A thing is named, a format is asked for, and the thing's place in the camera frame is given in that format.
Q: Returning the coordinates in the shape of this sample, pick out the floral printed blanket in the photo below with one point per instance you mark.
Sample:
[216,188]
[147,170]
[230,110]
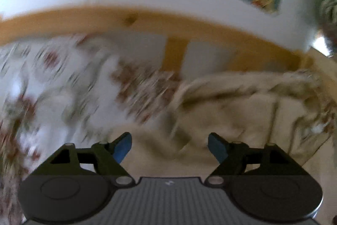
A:
[60,88]

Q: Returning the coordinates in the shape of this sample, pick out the patterned curtain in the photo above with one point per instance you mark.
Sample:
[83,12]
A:
[327,11]

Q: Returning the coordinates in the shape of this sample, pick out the beige pants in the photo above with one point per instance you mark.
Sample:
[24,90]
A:
[237,119]

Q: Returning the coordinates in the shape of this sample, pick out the wooden bed frame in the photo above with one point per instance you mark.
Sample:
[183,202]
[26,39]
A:
[147,20]

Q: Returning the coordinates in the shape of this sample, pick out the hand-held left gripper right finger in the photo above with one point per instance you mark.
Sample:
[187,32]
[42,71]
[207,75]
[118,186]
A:
[217,148]

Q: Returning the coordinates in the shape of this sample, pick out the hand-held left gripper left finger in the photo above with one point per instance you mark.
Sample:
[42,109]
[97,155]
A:
[123,147]

